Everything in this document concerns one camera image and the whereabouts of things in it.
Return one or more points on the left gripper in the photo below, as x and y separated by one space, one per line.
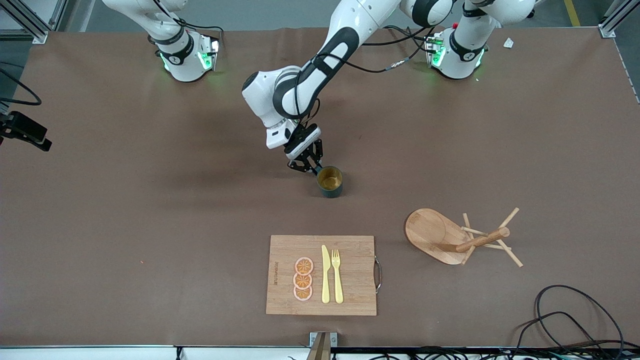
303 141

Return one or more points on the brown table cover sheet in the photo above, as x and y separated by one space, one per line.
150 175

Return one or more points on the black chair caster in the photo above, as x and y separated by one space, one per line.
531 13

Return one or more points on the dark green cup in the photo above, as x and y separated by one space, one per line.
330 180

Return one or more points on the aluminium frame profile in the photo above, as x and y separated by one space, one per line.
607 31
40 36

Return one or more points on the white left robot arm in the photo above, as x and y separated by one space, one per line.
345 45

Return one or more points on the wooden mug rack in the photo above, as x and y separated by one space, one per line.
430 232

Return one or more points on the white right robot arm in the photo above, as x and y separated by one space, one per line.
185 65

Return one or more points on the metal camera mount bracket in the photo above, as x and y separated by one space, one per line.
322 347

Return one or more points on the yellow plastic fork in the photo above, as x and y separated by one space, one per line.
338 285

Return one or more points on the white paper scrap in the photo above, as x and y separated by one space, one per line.
508 43

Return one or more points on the yellow plastic knife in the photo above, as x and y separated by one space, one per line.
325 280

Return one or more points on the bamboo cutting board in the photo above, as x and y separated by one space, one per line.
350 260

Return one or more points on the orange slice toy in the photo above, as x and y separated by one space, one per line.
302 294
302 281
304 265

